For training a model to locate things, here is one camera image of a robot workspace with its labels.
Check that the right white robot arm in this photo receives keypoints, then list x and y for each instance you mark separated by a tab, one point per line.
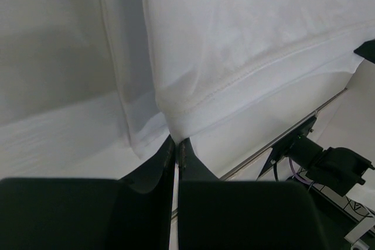
340	168

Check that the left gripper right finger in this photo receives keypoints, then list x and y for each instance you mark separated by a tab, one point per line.
294	226

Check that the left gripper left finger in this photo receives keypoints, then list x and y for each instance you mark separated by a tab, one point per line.
133	212

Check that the white skirt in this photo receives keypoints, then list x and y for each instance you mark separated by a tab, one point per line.
178	66

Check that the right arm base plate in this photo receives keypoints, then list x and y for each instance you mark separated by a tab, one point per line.
280	147

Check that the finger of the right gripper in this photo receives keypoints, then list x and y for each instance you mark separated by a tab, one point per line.
366	51

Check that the aluminium table edge rail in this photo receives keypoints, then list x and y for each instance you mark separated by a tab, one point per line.
202	194

